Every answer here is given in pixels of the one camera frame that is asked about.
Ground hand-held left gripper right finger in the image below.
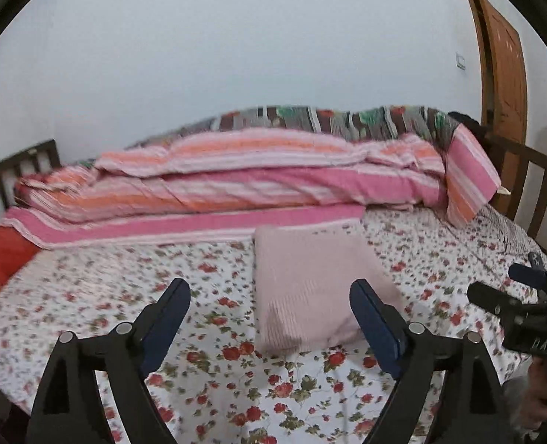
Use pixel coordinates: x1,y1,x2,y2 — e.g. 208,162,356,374
350,279,510,444

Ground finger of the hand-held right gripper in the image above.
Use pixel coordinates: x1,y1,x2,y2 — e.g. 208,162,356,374
509,252,547,288
467,281,520,321

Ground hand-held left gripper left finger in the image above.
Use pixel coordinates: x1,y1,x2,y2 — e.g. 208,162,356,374
26,278,192,444

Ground pink knit sweater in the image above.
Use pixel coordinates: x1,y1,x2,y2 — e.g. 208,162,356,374
252,224,406,357

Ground person's right forearm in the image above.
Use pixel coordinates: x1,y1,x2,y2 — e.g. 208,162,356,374
502,377,540,444

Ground person's right hand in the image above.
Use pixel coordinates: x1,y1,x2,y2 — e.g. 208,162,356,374
527,356,547,428

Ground floral bed sheet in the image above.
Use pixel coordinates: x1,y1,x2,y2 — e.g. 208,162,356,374
0,203,547,444

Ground dark wooden footboard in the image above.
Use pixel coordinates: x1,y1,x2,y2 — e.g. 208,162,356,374
484,132,547,269

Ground dark cloth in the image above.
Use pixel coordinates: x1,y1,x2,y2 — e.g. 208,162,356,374
447,112,487,142

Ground pink striped quilt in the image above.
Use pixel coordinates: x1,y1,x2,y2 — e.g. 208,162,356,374
0,127,503,250

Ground red pillow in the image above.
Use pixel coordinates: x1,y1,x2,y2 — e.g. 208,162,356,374
0,236,43,308

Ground wooden door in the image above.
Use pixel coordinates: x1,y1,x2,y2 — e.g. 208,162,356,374
462,0,530,204

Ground patchwork floral blanket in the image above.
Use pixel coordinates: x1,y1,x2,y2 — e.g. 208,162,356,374
130,105,462,153

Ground dark wooden headboard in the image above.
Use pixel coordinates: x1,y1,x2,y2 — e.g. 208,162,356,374
0,139,61,236

